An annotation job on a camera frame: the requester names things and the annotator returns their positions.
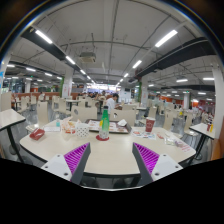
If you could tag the beige chair with round hole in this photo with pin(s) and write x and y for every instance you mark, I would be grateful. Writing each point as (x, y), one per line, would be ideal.
(85, 113)
(128, 116)

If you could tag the orange wooden chair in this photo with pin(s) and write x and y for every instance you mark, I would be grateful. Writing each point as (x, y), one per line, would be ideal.
(218, 150)

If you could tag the printed paper tray liner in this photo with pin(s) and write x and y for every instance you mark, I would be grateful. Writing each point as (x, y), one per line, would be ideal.
(115, 126)

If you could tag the clear plastic bag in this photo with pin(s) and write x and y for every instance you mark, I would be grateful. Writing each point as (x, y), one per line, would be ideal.
(171, 140)

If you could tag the flat round red coaster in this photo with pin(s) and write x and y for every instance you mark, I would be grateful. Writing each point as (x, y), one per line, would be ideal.
(98, 138)

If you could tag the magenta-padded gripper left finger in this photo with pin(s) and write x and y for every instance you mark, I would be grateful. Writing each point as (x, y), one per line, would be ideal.
(76, 156)

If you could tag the small red box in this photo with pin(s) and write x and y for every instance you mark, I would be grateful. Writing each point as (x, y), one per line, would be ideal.
(36, 134)

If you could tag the group of beige chairs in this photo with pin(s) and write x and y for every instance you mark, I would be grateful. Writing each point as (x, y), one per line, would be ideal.
(41, 111)

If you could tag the red white paper slip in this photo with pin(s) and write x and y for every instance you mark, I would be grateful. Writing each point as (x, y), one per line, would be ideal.
(183, 146)

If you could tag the red paper cup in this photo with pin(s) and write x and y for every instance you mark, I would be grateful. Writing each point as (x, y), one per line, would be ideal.
(150, 125)

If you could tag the red sauce packet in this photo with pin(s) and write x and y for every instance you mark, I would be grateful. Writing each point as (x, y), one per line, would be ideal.
(160, 136)

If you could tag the group of ceiling lights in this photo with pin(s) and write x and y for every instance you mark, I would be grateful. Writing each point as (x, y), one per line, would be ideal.
(166, 38)

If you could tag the dark brown food tray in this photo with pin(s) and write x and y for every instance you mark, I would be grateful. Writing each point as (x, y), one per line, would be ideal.
(115, 132)

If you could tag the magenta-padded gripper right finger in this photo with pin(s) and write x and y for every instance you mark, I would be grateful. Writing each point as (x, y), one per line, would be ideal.
(148, 157)

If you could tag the white printed card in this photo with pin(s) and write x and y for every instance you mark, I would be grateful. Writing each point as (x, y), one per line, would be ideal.
(52, 129)

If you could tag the white table with black leg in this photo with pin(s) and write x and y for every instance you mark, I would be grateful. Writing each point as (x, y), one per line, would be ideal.
(200, 128)
(8, 116)

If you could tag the colourful sticker sheet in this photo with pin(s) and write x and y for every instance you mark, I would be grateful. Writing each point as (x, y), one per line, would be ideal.
(141, 134)

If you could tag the person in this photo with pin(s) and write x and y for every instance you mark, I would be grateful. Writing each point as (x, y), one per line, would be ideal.
(111, 104)

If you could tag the ceiling air conditioner unit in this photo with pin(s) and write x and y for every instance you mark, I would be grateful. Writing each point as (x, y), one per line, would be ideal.
(87, 57)

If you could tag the paper wrapper with fried food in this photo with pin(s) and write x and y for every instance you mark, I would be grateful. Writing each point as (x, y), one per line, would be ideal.
(68, 127)

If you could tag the green drink bottle black cap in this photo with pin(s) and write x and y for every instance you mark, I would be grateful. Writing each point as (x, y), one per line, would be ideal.
(104, 125)

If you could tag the crumpled white napkin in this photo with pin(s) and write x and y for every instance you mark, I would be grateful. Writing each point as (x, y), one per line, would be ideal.
(122, 122)

